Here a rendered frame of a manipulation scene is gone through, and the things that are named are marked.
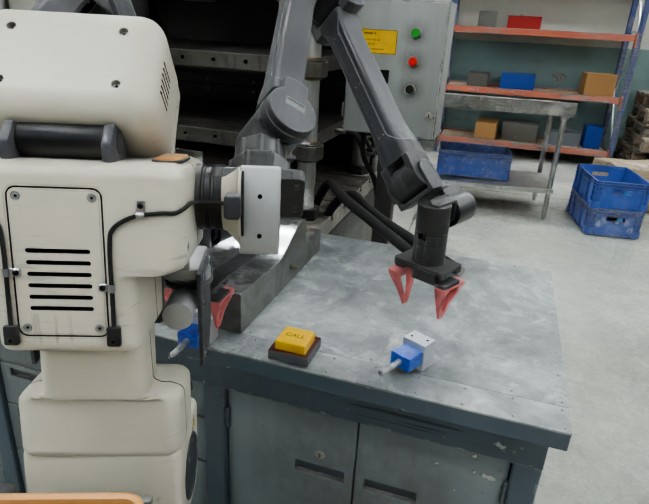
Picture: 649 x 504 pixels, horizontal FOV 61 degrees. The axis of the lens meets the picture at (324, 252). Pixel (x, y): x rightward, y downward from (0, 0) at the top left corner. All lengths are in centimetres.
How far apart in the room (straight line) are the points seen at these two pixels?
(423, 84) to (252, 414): 109
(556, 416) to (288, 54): 74
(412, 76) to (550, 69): 600
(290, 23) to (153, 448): 69
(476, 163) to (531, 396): 388
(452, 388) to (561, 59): 688
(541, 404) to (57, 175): 83
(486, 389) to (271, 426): 46
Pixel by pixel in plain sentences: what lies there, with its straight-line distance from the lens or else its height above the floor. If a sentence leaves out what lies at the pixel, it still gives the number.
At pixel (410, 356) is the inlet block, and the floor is 84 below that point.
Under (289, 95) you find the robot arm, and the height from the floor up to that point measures 130.
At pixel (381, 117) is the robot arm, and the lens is 98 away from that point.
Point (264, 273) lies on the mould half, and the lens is 120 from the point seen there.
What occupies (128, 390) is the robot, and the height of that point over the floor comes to 93.
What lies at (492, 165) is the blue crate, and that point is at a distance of 486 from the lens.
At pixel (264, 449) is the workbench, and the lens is 129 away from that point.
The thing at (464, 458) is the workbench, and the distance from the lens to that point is 115.
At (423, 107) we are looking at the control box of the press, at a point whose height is 117.
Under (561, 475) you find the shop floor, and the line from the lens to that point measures 221.
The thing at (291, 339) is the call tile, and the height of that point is 84.
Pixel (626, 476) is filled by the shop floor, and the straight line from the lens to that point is 232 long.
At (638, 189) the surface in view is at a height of 39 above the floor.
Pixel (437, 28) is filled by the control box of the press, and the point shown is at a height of 140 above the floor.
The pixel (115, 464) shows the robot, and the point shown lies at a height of 80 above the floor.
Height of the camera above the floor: 139
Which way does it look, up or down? 22 degrees down
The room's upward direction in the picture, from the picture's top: 3 degrees clockwise
